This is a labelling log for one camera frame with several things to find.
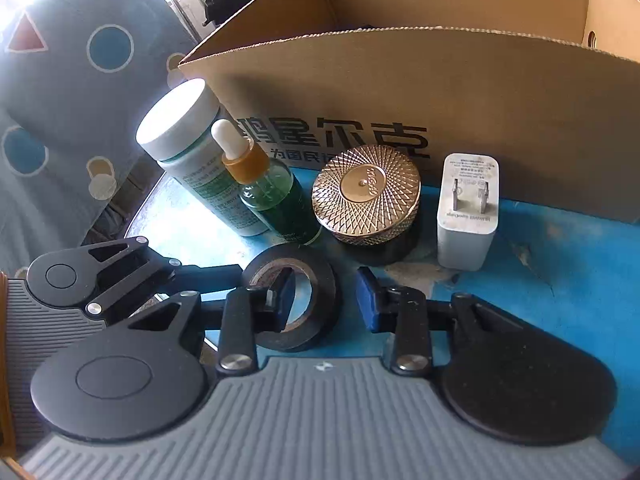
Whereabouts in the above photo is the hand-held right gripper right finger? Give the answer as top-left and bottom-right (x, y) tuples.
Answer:
(356, 265), (518, 376)

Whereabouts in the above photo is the brown cardboard box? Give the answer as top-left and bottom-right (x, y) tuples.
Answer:
(177, 0), (640, 227)

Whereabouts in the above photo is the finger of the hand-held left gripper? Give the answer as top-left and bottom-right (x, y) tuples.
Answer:
(86, 238), (246, 321)

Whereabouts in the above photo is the green dropper bottle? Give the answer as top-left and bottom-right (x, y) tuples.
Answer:
(210, 120), (324, 247)

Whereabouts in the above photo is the black electrical tape roll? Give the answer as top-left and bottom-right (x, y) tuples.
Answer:
(241, 245), (344, 354)

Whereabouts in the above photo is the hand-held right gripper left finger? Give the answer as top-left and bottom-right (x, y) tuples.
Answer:
(112, 266), (297, 375)

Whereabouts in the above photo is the gold lidded round jar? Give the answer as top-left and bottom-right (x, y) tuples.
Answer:
(311, 144), (424, 267)

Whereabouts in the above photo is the white pill bottle green label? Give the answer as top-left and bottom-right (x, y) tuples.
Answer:
(136, 80), (272, 239)

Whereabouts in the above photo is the white wall charger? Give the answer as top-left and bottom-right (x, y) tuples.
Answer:
(436, 152), (501, 272)

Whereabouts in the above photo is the black plastic object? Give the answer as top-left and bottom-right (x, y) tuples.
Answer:
(202, 0), (272, 27)

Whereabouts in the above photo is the grey printed blanket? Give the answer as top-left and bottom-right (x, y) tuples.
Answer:
(0, 0), (202, 277)

